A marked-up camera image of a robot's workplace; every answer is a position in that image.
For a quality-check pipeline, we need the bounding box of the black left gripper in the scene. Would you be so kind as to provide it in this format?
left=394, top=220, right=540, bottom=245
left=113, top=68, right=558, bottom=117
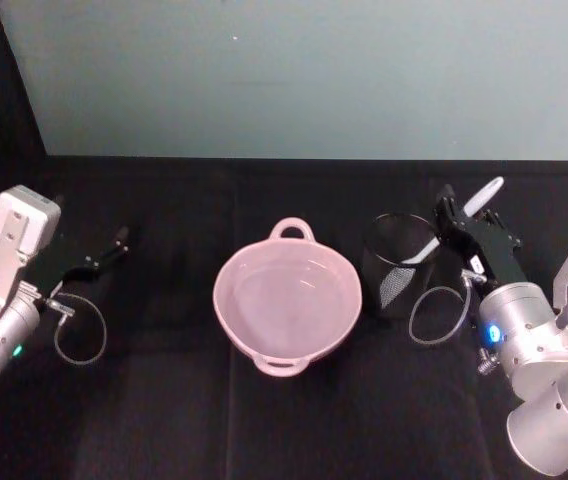
left=22, top=226, right=131, bottom=303

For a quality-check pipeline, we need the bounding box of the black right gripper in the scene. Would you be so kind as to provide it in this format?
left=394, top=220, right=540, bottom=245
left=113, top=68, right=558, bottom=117
left=432, top=183, right=527, bottom=298

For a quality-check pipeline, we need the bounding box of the grey handled utensil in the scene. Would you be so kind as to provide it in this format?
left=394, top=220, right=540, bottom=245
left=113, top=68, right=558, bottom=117
left=410, top=175, right=506, bottom=266

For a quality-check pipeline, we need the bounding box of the black mesh cup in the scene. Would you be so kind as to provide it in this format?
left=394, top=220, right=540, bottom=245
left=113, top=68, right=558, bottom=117
left=361, top=212, right=446, bottom=322

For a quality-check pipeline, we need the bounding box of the black table cloth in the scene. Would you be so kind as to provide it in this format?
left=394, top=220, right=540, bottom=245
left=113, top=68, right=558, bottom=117
left=0, top=153, right=568, bottom=480

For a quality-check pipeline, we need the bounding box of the thin dark left gripper cable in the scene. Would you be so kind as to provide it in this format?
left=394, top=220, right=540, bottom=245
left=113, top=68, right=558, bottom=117
left=45, top=292, right=109, bottom=367

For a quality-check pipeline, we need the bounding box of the thin dark gripper cable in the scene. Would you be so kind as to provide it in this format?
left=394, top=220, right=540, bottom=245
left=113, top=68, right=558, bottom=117
left=407, top=269, right=486, bottom=347
left=45, top=292, right=109, bottom=367

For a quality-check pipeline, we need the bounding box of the thin dark right gripper cable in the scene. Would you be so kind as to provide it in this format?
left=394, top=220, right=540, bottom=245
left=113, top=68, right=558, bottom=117
left=407, top=269, right=486, bottom=347

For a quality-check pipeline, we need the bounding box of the pink two-handled bowl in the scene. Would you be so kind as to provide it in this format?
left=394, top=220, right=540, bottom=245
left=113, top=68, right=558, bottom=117
left=212, top=216, right=364, bottom=378

